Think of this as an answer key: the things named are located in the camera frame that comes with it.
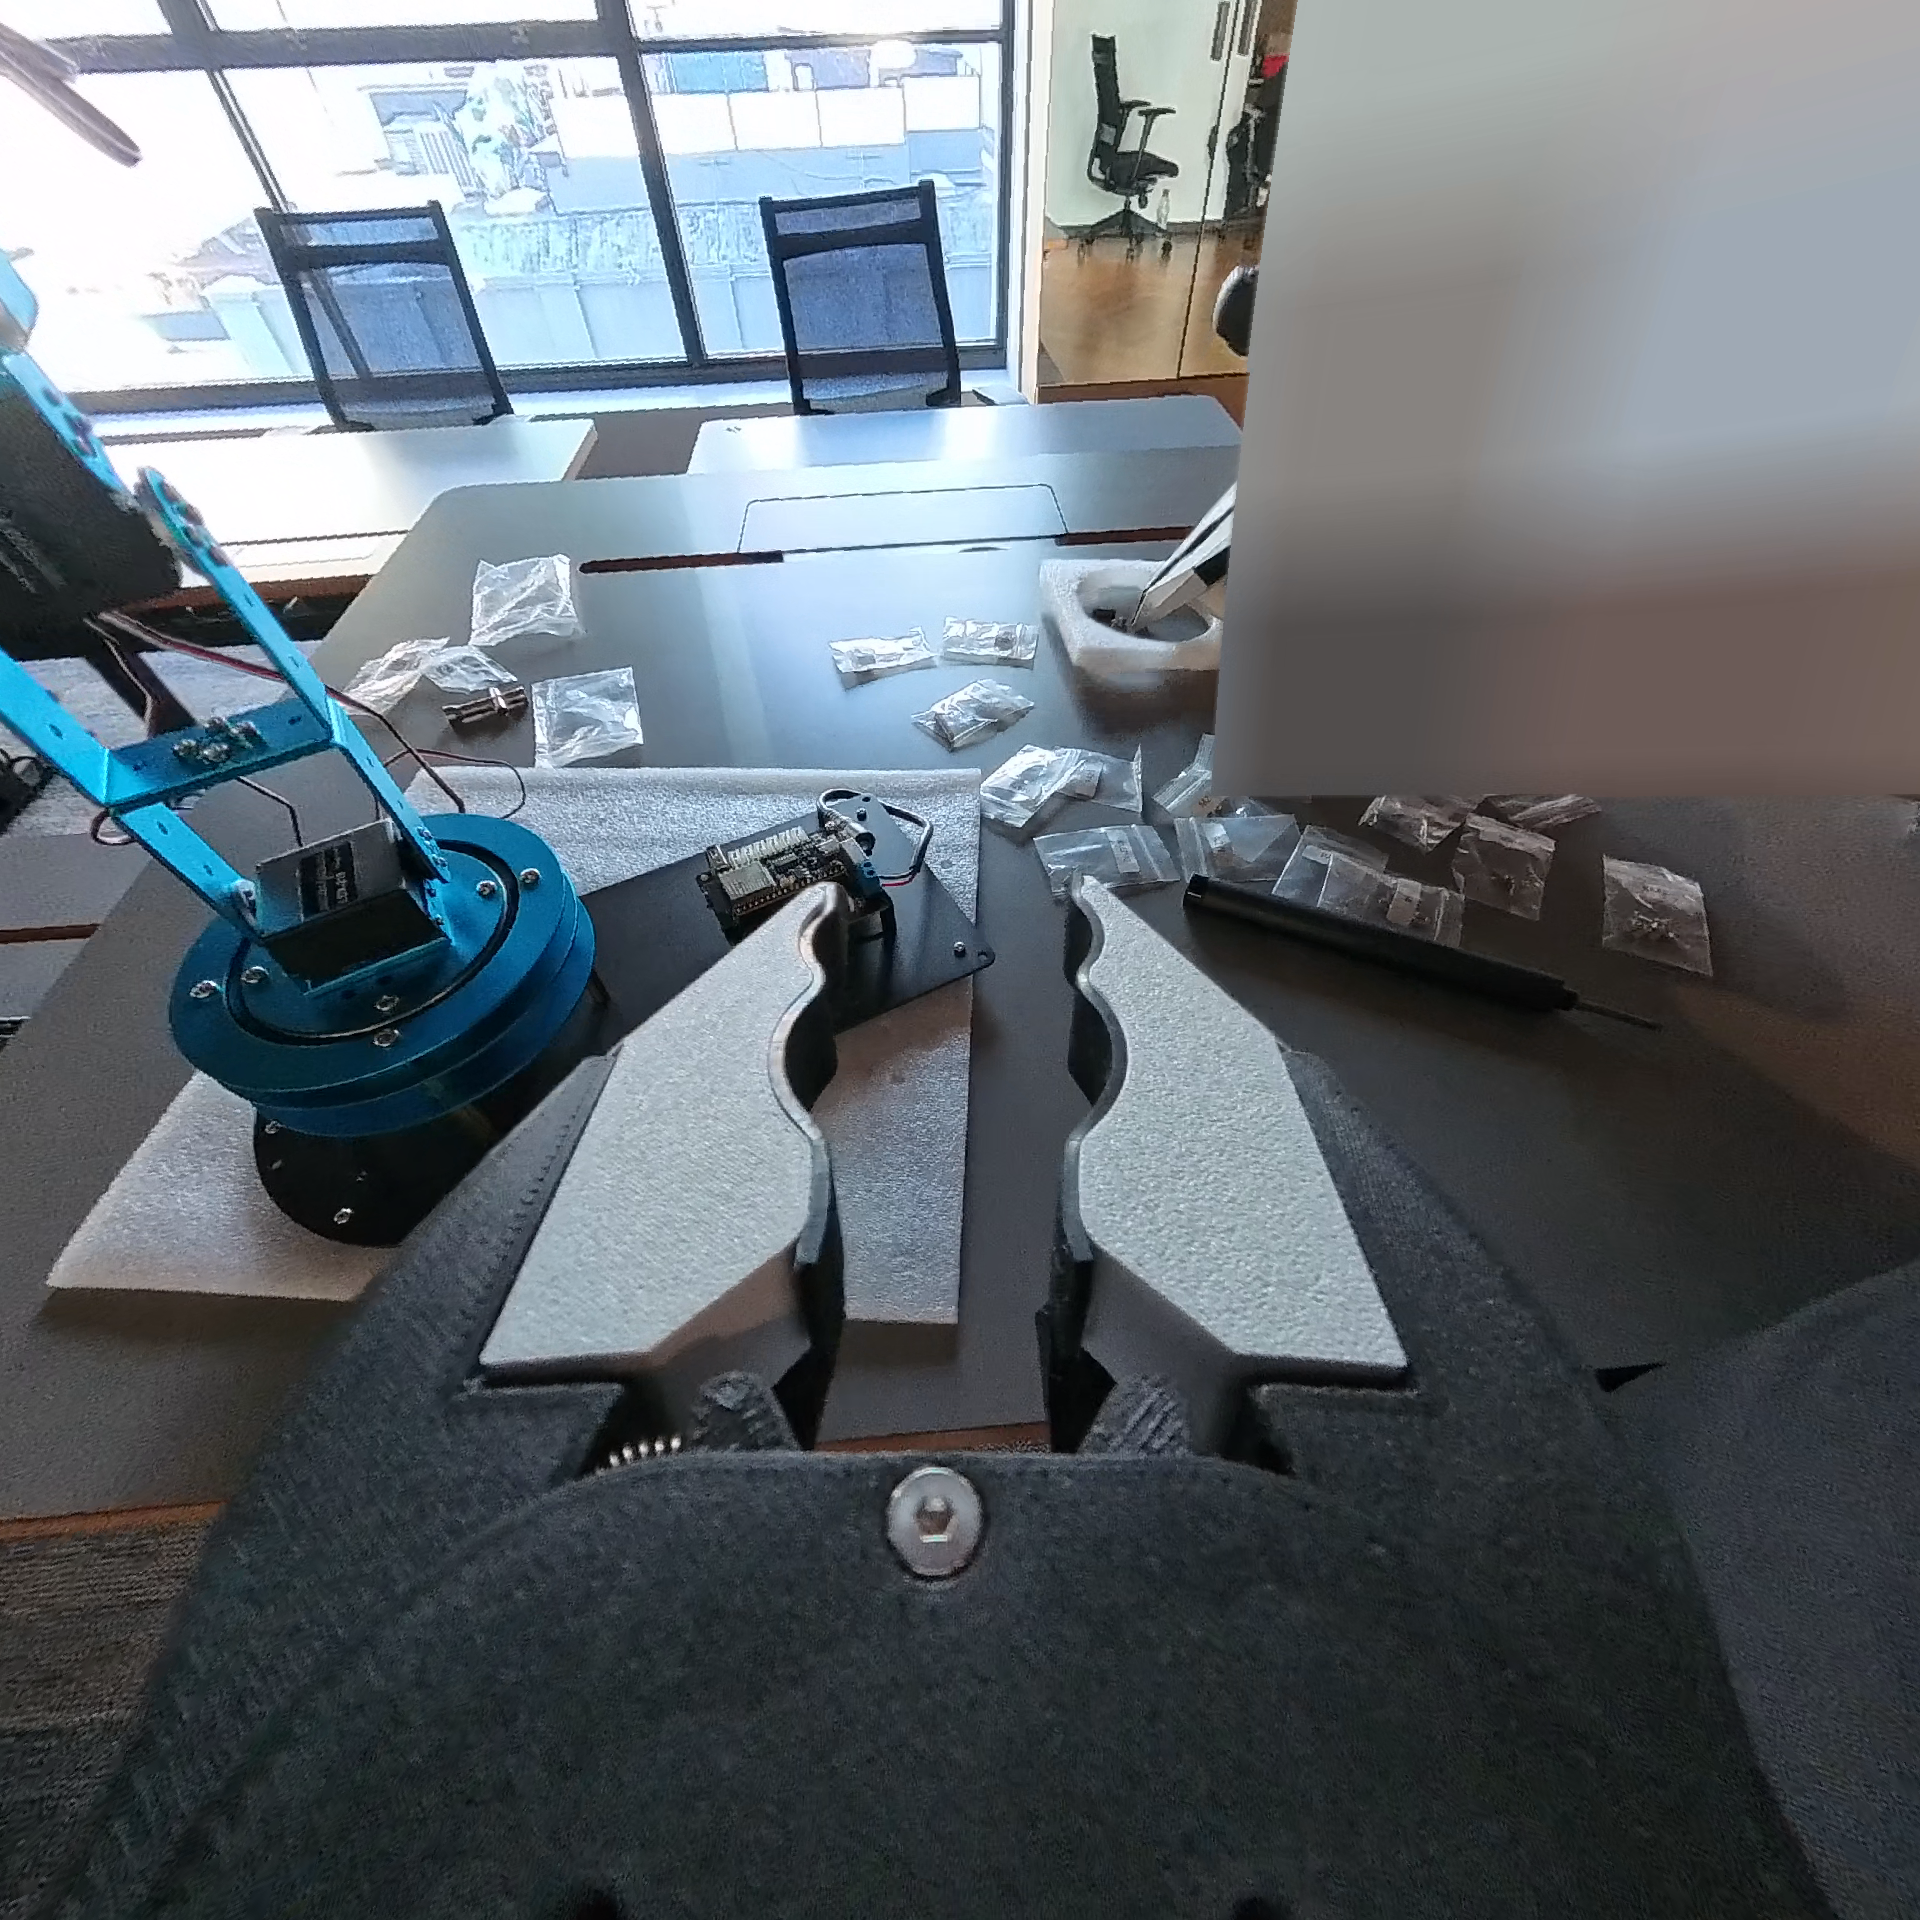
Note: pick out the brass metal spacer part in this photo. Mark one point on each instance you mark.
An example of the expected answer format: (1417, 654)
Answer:
(484, 710)

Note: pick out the large window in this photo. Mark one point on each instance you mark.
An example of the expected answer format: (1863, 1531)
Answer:
(840, 106)

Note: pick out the black mesh chair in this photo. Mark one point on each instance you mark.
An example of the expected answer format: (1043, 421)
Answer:
(399, 315)
(870, 301)

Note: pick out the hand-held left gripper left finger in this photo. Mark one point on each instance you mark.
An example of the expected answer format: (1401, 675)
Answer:
(662, 1184)

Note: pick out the small circuit board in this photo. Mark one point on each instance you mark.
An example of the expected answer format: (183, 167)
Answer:
(764, 878)

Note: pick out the black screwdriver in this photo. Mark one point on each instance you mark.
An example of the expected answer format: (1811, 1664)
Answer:
(1348, 938)

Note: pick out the white desk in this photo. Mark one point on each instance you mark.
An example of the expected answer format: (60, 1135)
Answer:
(961, 435)
(330, 481)

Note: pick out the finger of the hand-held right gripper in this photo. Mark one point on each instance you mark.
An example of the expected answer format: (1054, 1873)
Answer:
(1193, 562)

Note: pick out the blue toy robot arm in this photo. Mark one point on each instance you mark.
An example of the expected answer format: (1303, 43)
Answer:
(376, 1019)

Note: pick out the white foam packing piece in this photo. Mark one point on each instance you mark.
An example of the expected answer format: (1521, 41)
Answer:
(1088, 623)

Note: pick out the dark grey desk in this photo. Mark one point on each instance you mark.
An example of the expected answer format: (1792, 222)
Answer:
(1500, 1141)

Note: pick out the dark grey cloth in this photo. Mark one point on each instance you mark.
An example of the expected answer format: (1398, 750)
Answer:
(1799, 1499)

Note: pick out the black office chair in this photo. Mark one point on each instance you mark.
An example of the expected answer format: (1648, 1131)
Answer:
(1123, 135)

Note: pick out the white foam sheet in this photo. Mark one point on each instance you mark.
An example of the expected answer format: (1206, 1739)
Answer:
(902, 1184)

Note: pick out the group of clear plastic bags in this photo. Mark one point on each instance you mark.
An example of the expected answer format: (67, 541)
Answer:
(1102, 855)

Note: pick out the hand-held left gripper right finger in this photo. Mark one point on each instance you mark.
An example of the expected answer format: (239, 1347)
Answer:
(1214, 1184)

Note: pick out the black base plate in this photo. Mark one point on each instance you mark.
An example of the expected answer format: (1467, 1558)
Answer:
(930, 950)

